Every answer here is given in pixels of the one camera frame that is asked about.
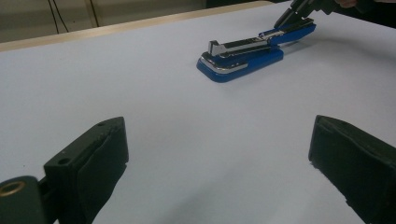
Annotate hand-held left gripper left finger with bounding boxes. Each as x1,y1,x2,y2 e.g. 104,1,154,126
43,116,130,224

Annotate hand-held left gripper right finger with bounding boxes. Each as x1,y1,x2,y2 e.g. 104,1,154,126
307,115,396,224

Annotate blue stapler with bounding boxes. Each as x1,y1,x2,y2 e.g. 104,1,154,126
195,17,318,84

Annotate wooden table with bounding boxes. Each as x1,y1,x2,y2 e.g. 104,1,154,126
0,0,276,53

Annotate black hanging cable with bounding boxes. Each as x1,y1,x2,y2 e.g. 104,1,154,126
89,0,101,28
47,0,70,35

